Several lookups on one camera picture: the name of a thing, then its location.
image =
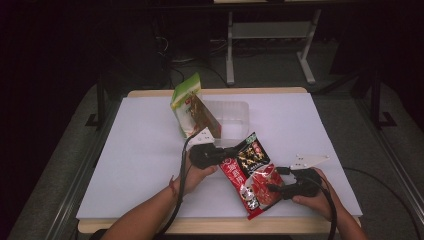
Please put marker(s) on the brown and gold packet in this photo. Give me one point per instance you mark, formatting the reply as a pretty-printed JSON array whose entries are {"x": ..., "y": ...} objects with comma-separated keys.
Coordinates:
[{"x": 205, "y": 116}]

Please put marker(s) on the green and white packet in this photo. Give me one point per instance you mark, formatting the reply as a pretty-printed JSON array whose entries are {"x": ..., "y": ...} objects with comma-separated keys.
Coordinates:
[{"x": 186, "y": 106}]

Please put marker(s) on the red and black packet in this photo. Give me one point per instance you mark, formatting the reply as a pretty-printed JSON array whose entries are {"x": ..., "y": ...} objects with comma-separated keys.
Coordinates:
[{"x": 253, "y": 180}]

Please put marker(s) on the white table sheet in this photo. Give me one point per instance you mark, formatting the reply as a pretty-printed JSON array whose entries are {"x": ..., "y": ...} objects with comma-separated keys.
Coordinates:
[{"x": 133, "y": 160}]

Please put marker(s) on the clear plastic container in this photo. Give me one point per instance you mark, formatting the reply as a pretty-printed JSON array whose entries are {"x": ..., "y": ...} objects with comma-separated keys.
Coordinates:
[{"x": 233, "y": 120}]

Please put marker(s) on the white metal desk frame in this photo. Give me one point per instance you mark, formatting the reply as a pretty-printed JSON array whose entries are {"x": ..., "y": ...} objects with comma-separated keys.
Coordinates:
[{"x": 270, "y": 30}]

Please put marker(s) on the person's left hand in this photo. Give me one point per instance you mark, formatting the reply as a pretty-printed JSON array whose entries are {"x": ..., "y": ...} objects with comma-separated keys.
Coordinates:
[{"x": 196, "y": 176}]

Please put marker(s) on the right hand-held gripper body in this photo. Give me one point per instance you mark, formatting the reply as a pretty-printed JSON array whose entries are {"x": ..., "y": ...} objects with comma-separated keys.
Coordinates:
[{"x": 305, "y": 186}]

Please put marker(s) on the person's right hand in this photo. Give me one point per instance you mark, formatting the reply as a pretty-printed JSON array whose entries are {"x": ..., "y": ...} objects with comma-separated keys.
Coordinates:
[{"x": 320, "y": 205}]

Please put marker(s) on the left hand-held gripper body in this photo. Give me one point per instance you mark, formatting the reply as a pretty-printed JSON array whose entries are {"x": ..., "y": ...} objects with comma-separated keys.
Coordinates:
[{"x": 206, "y": 155}]

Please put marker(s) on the grey metal rail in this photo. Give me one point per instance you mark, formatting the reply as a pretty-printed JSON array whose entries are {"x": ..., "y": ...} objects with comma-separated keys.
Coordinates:
[
  {"x": 393, "y": 160},
  {"x": 83, "y": 173}
]

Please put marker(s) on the black metal stand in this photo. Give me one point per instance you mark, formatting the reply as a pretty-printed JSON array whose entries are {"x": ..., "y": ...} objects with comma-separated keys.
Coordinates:
[
  {"x": 376, "y": 100},
  {"x": 101, "y": 103}
]

